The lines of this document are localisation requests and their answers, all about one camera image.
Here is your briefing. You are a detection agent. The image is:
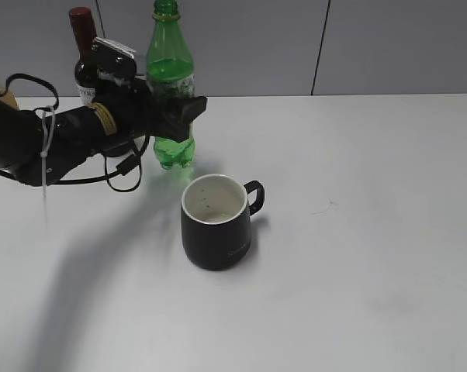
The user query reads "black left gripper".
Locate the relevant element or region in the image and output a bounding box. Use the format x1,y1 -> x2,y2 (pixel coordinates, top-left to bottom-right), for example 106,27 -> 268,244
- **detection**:
92,72 -> 207,144

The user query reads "green sprite bottle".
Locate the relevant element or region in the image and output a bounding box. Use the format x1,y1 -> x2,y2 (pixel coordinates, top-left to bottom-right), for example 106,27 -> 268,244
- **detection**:
146,0 -> 195,170

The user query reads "black ceramic mug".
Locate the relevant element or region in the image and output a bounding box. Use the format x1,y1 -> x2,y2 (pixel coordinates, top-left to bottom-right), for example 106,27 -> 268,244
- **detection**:
181,174 -> 265,271

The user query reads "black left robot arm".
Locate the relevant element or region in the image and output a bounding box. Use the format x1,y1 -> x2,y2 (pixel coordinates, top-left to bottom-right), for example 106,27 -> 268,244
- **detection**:
0,78 -> 207,187

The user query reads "dark red wine bottle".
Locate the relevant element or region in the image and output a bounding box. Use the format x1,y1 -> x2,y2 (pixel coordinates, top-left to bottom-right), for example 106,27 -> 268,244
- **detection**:
68,6 -> 99,105

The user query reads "black cable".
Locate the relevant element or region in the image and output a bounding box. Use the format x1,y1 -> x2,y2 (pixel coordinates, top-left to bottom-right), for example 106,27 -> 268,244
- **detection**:
4,73 -> 150,193

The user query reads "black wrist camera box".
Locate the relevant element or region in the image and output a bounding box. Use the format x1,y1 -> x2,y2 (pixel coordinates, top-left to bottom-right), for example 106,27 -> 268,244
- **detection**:
92,37 -> 137,80

